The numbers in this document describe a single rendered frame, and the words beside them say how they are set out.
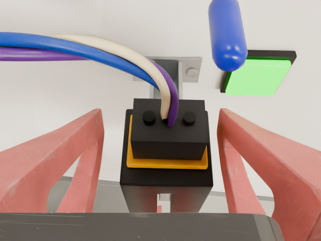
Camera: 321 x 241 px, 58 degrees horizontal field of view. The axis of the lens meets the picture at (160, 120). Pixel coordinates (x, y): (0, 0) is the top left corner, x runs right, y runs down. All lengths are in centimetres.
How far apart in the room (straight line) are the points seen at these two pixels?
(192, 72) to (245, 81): 4
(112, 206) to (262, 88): 124
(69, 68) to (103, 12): 6
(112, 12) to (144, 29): 2
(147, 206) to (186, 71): 9
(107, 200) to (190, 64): 123
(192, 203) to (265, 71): 9
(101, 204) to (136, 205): 123
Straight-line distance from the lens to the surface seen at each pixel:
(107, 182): 43
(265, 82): 21
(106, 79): 21
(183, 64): 19
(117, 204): 140
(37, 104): 26
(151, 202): 16
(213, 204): 152
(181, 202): 16
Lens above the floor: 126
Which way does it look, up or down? 75 degrees down
